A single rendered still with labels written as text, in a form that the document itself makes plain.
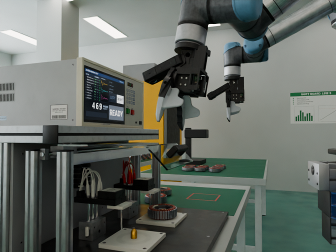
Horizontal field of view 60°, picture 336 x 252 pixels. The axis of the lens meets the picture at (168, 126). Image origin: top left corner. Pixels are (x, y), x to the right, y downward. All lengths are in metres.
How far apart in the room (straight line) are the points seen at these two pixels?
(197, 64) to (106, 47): 6.82
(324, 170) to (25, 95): 1.01
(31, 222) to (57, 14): 4.66
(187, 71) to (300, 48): 5.73
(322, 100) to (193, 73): 5.61
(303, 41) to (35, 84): 5.79
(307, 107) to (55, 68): 5.56
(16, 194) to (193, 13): 0.65
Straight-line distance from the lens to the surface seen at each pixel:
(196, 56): 0.71
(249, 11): 0.70
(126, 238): 0.94
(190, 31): 0.72
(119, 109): 1.08
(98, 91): 0.97
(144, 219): 1.12
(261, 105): 6.15
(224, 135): 6.19
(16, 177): 0.88
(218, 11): 0.72
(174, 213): 1.12
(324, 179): 1.13
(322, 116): 6.19
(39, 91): 1.00
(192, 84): 0.68
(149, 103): 4.67
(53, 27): 5.29
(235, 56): 1.35
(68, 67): 0.94
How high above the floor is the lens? 1.09
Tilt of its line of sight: 2 degrees up
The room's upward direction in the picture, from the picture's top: straight up
